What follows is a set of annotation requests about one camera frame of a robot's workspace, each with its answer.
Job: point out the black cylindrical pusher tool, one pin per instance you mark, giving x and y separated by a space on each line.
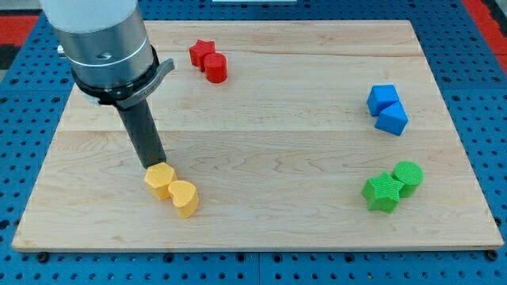
142 132

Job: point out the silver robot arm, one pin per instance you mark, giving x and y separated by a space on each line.
113 62

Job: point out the yellow hexagon block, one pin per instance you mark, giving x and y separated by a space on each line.
158 178

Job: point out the red star block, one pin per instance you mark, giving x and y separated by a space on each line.
199 51

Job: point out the yellow heart block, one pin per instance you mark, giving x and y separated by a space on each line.
185 197

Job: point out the red cylinder block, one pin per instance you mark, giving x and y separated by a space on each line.
215 67

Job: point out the wooden board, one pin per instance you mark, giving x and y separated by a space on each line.
279 152

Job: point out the blue cube block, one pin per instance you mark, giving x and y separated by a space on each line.
381 97

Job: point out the blue triangular block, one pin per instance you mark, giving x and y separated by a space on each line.
392 119

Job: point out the green star block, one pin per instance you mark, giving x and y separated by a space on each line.
382 193

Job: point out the green cylinder block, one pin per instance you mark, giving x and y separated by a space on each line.
410 174

